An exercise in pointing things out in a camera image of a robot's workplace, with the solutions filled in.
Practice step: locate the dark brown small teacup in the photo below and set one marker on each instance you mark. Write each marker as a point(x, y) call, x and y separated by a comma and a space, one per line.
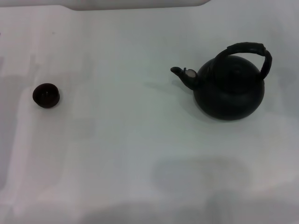
point(46, 95)

